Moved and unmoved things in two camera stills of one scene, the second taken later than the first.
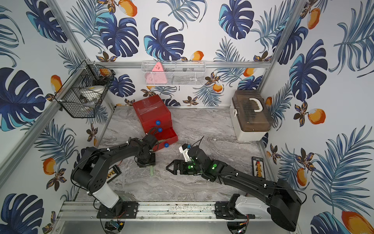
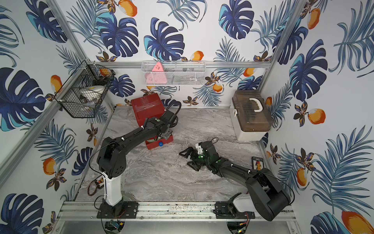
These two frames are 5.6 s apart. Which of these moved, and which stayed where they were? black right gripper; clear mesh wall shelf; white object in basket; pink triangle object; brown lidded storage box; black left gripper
Moved: black right gripper; black left gripper
Stayed: white object in basket; pink triangle object; clear mesh wall shelf; brown lidded storage box
